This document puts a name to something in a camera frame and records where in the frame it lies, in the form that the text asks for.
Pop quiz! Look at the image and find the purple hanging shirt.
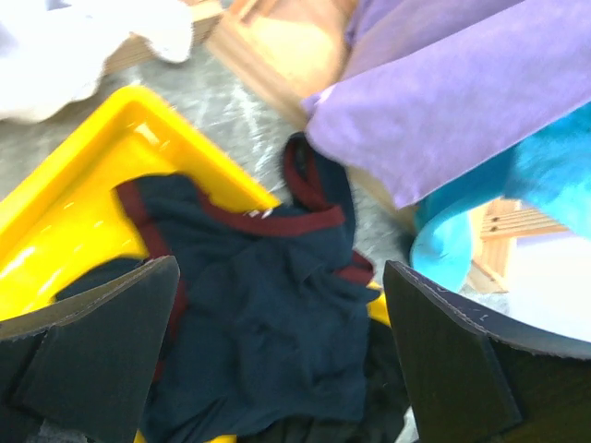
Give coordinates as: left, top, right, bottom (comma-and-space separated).
305, 0, 590, 207

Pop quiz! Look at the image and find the turquoise hanging shirt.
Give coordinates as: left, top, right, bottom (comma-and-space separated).
410, 104, 590, 292

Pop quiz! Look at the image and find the yellow plastic tray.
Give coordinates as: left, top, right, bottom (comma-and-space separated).
0, 84, 392, 443

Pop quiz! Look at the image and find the navy maroon-trimmed tank top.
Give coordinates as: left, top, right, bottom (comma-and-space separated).
54, 132, 380, 443

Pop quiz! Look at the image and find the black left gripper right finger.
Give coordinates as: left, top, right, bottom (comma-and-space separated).
383, 261, 590, 443

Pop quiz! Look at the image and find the white grey hanging tank top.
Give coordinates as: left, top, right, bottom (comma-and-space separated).
1, 1, 193, 123

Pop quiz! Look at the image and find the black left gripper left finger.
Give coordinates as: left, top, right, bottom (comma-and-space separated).
1, 257, 179, 442

